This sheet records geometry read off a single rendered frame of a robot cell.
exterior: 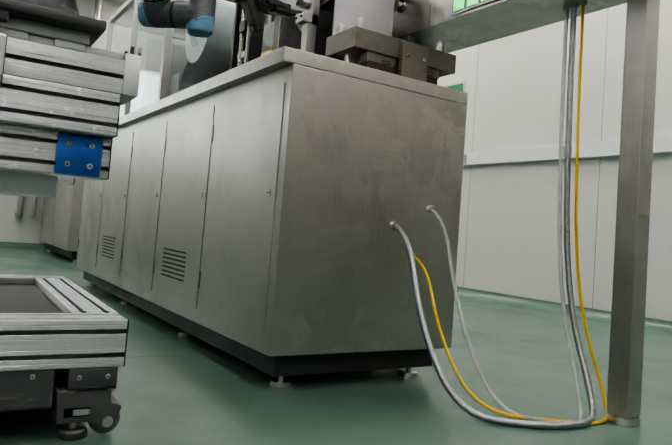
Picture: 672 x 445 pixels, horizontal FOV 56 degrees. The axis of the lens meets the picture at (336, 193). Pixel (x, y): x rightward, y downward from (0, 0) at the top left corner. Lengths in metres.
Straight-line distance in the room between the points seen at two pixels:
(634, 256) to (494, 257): 3.29
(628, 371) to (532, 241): 3.05
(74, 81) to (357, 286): 0.90
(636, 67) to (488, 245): 3.37
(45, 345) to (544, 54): 4.25
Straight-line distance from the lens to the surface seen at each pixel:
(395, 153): 1.84
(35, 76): 1.39
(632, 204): 1.79
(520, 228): 4.86
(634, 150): 1.80
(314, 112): 1.69
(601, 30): 4.73
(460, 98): 2.03
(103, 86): 1.41
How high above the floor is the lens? 0.43
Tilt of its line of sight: 3 degrees up
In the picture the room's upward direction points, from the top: 4 degrees clockwise
